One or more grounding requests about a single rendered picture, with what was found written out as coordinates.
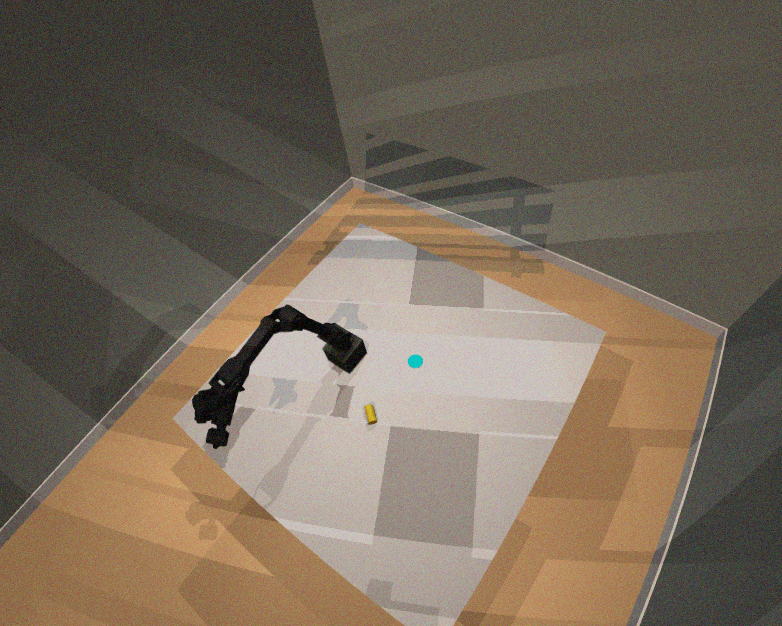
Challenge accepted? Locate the yellow tall cylinder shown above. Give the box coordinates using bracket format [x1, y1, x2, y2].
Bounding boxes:
[364, 404, 377, 425]

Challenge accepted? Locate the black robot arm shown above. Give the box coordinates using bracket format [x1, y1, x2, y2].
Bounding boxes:
[192, 304, 354, 424]

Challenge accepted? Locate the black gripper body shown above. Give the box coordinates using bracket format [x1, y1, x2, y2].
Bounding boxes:
[206, 407, 235, 447]

